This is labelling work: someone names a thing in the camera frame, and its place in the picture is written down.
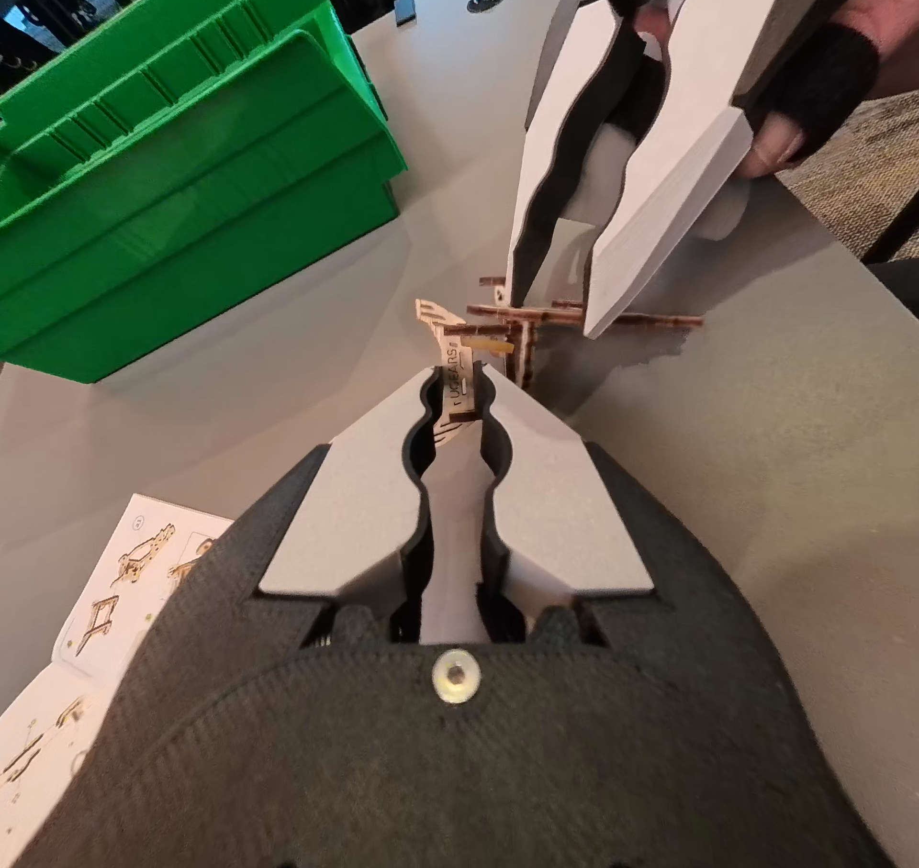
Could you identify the black metal leg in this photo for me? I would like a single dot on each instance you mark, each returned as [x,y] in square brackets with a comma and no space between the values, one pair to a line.
[894,236]

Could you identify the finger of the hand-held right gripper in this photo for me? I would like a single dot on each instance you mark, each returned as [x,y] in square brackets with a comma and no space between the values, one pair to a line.
[703,64]
[560,93]

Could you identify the green plastic storage bin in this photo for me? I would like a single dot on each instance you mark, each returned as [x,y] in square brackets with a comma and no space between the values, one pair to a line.
[215,286]
[179,42]

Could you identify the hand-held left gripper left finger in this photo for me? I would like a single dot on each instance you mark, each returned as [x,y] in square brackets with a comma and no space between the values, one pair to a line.
[337,516]

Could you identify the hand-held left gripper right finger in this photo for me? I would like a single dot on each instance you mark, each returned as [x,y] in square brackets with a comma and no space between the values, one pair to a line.
[567,516]

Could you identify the wooden model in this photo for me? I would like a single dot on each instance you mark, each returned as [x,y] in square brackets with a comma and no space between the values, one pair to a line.
[459,380]

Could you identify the printed instruction sheet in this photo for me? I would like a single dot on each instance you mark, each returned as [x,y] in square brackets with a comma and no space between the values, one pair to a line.
[108,595]

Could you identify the black chair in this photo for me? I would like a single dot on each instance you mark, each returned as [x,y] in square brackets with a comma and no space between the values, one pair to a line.
[901,286]

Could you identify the small blue clip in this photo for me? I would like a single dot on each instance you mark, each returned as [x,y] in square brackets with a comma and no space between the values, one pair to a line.
[406,10]

